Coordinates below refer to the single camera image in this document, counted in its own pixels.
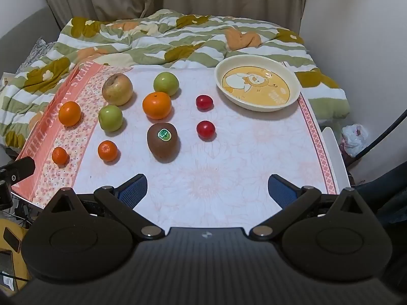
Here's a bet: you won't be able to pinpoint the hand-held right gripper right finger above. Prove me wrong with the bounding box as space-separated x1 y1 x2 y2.
250 174 374 241

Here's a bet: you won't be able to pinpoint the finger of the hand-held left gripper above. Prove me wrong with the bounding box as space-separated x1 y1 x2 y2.
0 157 36 185
0 181 14 211

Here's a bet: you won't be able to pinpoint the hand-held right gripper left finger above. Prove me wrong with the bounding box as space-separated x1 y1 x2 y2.
43 174 166 241

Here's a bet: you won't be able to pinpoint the small mandarin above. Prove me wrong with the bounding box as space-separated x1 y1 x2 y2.
52 147 69 166
97 140 118 161

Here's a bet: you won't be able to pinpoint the brown kiwi with sticker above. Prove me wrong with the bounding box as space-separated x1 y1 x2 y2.
147 123 179 160

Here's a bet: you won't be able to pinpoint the green apple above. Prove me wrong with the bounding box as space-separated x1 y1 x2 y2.
153 72 179 96
98 105 124 132

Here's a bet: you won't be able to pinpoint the large orange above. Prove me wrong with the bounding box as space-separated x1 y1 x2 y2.
142 92 172 120

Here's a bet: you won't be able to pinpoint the cream plate with duck print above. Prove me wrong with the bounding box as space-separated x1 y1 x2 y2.
215 54 301 112

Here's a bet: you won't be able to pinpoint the black rectangular device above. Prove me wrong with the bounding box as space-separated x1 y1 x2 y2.
3 229 21 252

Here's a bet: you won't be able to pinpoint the pink floral tablecloth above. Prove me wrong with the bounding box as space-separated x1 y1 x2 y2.
15 60 339 229

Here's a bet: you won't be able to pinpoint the beige paper packet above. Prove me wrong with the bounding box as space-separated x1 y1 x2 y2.
0 72 16 90

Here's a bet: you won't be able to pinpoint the white plastic bag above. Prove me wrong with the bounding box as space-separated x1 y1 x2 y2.
341 124 369 158

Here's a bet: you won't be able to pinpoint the red cherry tomato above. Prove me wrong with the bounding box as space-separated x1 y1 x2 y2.
196 120 216 140
195 95 213 112

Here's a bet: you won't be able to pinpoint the yellow apple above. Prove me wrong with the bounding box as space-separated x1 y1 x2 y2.
102 73 134 106

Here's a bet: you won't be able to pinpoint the grey patterned cloth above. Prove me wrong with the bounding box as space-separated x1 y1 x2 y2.
17 36 58 70

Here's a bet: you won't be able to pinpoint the grey headboard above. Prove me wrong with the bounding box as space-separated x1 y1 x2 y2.
0 6 62 74

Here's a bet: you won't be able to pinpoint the green striped floral blanket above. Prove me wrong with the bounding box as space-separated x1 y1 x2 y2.
0 9 350 148

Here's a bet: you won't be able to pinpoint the black cable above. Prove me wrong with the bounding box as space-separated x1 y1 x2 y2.
354 108 407 167

